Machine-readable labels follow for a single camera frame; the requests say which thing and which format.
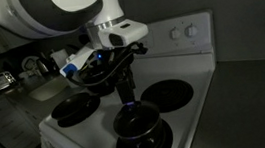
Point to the white electric stove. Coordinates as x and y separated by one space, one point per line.
180 78

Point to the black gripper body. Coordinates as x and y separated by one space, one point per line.
104 78

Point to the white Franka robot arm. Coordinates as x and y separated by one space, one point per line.
45 13

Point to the kitchen sink basin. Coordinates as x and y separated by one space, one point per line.
47 89

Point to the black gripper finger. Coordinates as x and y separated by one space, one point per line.
131 86
122 90

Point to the white kitchen cabinet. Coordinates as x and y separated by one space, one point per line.
8 128

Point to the white stove knob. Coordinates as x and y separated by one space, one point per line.
175 33
191 30

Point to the glass lid with black knob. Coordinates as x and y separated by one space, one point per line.
133 114

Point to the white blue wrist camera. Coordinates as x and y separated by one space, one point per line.
74 64

